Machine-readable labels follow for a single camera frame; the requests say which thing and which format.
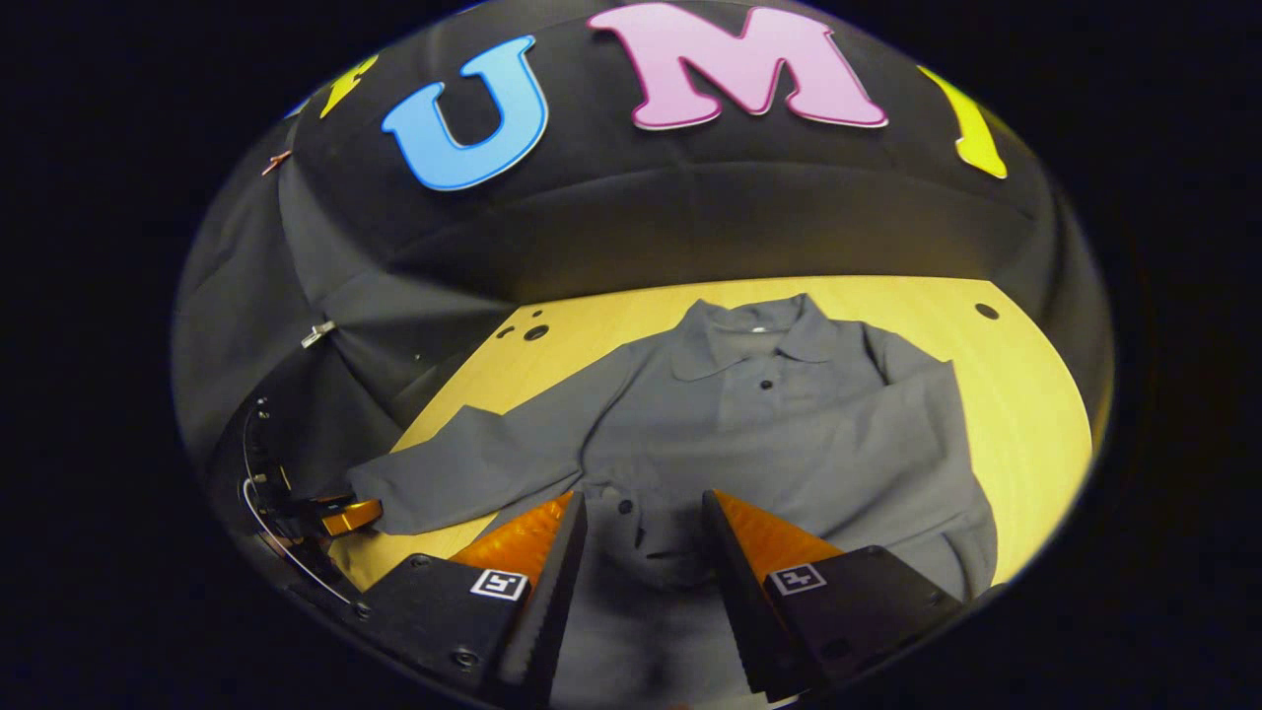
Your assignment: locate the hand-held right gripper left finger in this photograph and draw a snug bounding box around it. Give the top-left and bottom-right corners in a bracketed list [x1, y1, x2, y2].
[350, 491, 590, 707]

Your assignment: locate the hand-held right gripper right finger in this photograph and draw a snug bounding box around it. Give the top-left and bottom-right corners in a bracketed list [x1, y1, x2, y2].
[701, 488, 973, 703]

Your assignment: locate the grey long-sleeved polo shirt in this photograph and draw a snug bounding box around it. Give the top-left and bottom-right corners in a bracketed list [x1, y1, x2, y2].
[347, 294, 999, 710]

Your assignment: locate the black backdrop cloth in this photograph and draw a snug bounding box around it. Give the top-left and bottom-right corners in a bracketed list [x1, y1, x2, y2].
[170, 0, 1115, 494]

